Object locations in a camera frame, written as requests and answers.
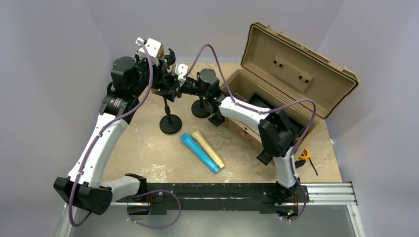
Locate black stand with brown mic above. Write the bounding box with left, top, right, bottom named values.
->
left=159, top=88, right=182, bottom=135

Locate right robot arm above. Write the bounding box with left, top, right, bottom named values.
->
left=152, top=69, right=298, bottom=201

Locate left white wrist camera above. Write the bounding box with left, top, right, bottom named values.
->
left=135, top=37, right=164, bottom=66

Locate yellow black tool on table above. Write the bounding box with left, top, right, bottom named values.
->
left=294, top=148, right=319, bottom=176

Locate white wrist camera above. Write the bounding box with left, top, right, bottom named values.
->
left=135, top=37, right=164, bottom=66
left=171, top=63, right=189, bottom=85

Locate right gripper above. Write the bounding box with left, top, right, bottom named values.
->
left=156, top=71, right=209, bottom=101

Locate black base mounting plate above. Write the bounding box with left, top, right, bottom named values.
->
left=118, top=183, right=309, bottom=218

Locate black stand with blue mic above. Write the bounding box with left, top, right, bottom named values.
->
left=191, top=97, right=211, bottom=119

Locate black shock mount mic stand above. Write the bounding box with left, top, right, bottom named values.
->
left=164, top=48, right=176, bottom=68

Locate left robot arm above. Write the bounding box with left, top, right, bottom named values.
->
left=53, top=56, right=172, bottom=217

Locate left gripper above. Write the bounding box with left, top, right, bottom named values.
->
left=132, top=50, right=167, bottom=97

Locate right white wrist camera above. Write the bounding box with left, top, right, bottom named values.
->
left=171, top=63, right=189, bottom=85

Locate blue microphone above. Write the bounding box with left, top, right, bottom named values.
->
left=180, top=133, right=220, bottom=173

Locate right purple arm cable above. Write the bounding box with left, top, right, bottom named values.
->
left=183, top=44, right=318, bottom=179

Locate cream beige microphone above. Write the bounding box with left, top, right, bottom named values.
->
left=190, top=127, right=225, bottom=169

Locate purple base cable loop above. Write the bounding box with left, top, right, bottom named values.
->
left=126, top=190, right=183, bottom=230

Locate tan plastic tool case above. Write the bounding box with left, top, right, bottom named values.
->
left=221, top=22, right=360, bottom=155

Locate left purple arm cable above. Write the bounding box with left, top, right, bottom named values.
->
left=68, top=39, right=155, bottom=228

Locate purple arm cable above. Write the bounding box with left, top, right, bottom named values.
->
left=183, top=44, right=318, bottom=179
left=68, top=39, right=155, bottom=228

